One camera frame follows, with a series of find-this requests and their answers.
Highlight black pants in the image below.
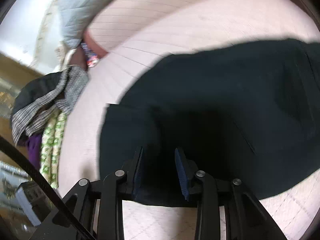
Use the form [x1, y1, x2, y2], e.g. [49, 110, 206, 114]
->
[99, 39, 319, 207]

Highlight green white patterned cloth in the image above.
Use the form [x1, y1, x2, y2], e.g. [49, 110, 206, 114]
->
[40, 110, 67, 189]

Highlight purple cloth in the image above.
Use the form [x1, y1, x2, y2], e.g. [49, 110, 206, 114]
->
[25, 133, 42, 171]

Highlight grey houndstooth garment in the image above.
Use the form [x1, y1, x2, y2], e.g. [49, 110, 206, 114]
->
[10, 65, 89, 146]

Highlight black jacket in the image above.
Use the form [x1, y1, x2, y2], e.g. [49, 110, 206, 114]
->
[11, 72, 62, 117]

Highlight colourful snack packet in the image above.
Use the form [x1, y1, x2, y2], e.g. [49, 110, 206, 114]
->
[80, 42, 99, 68]

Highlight pink quilted mattress cover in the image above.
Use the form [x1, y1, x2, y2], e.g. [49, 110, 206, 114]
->
[59, 0, 319, 239]

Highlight pink bolster pillow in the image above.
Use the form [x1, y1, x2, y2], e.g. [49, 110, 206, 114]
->
[83, 0, 201, 57]

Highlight grey quilted blanket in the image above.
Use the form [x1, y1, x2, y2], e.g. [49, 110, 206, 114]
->
[59, 0, 114, 50]

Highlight black cable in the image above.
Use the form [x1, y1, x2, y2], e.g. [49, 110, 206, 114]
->
[0, 135, 97, 240]

